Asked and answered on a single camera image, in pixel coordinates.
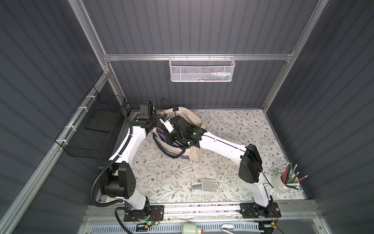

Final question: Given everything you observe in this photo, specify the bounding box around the beige canvas tote bag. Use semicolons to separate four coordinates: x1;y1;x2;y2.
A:
152;107;207;162

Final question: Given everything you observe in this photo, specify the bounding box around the purple paddle case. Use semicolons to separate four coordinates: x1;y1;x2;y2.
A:
156;128;177;147

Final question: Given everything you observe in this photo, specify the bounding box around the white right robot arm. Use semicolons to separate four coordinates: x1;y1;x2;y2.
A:
160;114;270;208

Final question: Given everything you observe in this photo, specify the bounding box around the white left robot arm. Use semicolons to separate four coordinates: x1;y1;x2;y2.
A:
96;101;158;210

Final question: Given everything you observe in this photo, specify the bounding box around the floral table mat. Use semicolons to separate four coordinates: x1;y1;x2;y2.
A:
131;109;287;203

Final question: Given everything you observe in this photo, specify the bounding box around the pale green round canister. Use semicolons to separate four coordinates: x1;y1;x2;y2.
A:
182;223;204;234

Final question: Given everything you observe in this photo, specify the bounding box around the white pencil cup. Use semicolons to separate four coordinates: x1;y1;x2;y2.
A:
270;162;308;194

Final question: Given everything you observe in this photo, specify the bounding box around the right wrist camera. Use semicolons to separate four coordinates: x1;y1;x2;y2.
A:
160;114;174;133

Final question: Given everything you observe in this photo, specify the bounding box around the grey plastic bracket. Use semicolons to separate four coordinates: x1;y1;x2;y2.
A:
191;179;219;195

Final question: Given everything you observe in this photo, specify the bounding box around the black wire wall basket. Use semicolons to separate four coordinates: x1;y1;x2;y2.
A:
55;88;125;160

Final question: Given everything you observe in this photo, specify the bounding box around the white wire mesh basket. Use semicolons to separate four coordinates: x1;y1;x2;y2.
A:
168;56;236;82

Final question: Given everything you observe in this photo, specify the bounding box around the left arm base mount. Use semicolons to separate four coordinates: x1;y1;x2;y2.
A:
123;205;165;222

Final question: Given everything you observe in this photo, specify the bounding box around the black corrugated cable conduit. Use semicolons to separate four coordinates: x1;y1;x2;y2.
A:
90;100;144;234

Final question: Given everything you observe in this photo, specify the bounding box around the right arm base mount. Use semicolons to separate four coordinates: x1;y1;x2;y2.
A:
239;201;281;218

